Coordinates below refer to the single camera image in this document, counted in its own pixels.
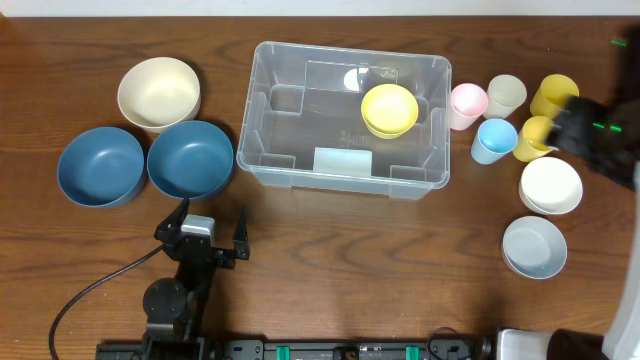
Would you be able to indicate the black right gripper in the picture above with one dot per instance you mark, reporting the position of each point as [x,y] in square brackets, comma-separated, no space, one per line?
[570,130]

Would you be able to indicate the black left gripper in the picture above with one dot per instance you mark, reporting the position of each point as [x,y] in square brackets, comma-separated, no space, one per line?
[209,251]

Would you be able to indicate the white small bowl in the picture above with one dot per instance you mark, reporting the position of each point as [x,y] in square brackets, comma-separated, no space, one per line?
[550,186]

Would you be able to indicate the light blue cup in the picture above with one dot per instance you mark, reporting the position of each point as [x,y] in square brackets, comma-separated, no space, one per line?
[494,139]

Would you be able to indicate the grey-blue small bowl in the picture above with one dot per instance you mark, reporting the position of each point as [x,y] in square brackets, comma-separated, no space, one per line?
[534,247]

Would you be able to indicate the yellow small bowl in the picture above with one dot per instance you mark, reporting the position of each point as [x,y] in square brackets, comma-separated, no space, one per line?
[389,110]

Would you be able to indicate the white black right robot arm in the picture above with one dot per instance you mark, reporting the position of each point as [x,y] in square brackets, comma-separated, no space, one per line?
[607,138]

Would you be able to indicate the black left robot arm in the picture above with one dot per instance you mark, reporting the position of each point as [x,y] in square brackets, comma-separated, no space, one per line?
[175,306]

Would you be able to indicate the yellow cup far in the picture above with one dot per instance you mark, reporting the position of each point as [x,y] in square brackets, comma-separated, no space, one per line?
[552,95]

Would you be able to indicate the yellow cup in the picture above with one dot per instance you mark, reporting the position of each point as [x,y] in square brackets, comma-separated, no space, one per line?
[552,95]
[531,139]

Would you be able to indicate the yellow cup near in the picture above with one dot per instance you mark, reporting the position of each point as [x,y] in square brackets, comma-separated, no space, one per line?
[531,139]

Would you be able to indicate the dark blue bowl right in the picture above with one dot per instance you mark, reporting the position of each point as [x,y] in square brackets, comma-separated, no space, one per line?
[193,159]

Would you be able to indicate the dark blue bowl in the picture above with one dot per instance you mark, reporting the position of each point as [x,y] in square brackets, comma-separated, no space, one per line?
[193,159]
[102,168]

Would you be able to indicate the cream cup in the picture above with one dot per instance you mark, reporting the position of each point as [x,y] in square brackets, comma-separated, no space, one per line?
[505,94]

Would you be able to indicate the pink cup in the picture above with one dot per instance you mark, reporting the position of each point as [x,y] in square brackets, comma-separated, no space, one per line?
[468,102]

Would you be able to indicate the dark blue bowl left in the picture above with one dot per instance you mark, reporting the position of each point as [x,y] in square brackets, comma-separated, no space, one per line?
[102,168]

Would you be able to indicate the clear plastic storage bin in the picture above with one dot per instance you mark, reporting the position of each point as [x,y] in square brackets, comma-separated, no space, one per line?
[303,125]

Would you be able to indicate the cream large bowl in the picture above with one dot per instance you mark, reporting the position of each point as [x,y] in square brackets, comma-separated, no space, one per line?
[158,93]

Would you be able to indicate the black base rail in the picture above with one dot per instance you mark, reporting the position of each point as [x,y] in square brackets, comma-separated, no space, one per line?
[443,344]

